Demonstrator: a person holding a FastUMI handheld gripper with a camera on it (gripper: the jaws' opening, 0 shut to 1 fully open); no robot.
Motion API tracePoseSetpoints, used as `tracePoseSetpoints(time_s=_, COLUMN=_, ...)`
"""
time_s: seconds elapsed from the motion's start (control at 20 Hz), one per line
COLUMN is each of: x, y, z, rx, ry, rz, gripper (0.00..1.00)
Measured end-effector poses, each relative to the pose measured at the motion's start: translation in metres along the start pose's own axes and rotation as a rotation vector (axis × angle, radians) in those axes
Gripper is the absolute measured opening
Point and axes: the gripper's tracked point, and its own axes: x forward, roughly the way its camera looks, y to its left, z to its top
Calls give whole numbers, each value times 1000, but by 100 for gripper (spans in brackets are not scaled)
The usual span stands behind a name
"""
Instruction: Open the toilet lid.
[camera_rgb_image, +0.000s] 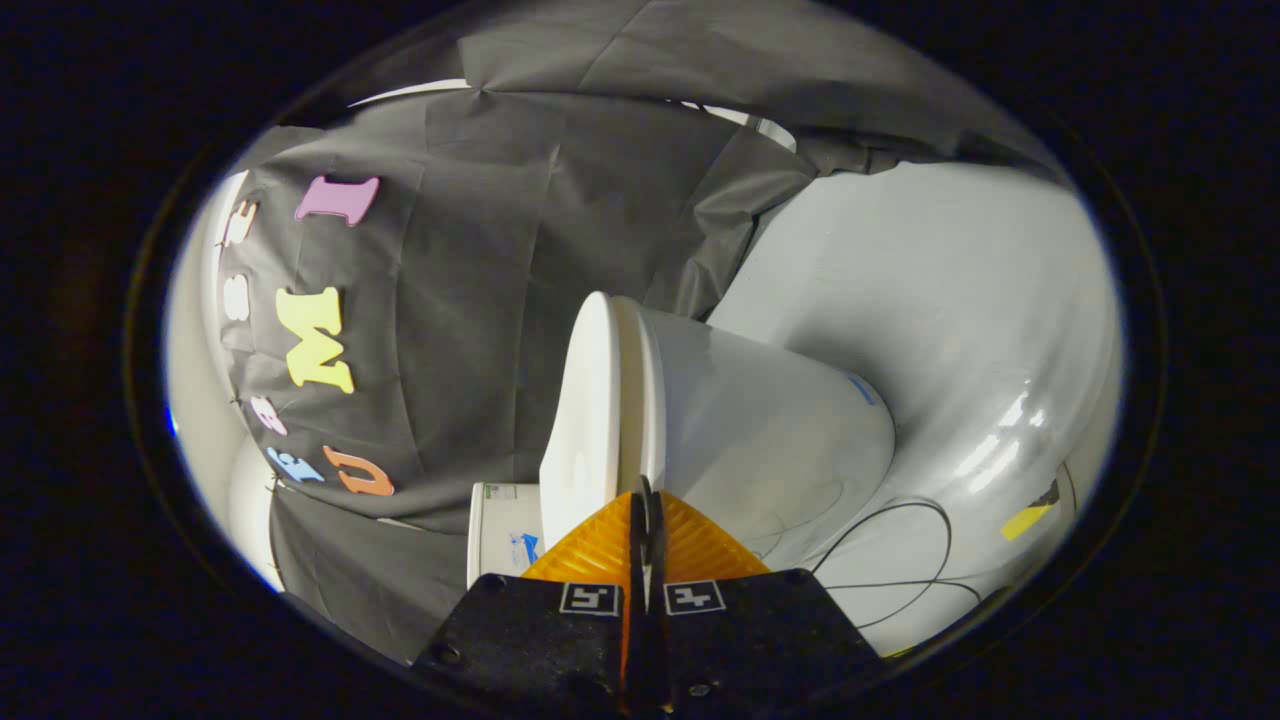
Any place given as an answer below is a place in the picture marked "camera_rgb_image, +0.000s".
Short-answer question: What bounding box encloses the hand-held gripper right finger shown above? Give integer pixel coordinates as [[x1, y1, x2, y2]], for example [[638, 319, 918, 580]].
[[645, 478, 887, 716]]

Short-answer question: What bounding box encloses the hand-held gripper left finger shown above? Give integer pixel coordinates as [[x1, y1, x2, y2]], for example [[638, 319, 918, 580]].
[[412, 476, 648, 716]]

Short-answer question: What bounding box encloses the white toilet lid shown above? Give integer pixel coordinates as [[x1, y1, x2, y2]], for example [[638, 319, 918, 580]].
[[538, 291, 628, 553]]

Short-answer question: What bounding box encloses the yellow floor tape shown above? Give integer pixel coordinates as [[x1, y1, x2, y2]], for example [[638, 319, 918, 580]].
[[1002, 480, 1063, 543]]

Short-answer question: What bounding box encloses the black backdrop cloth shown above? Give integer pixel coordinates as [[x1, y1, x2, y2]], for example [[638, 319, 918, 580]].
[[215, 0, 1063, 667]]

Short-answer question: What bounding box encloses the thin black cable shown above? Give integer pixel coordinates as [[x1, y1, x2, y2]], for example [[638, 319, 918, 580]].
[[808, 500, 987, 633]]

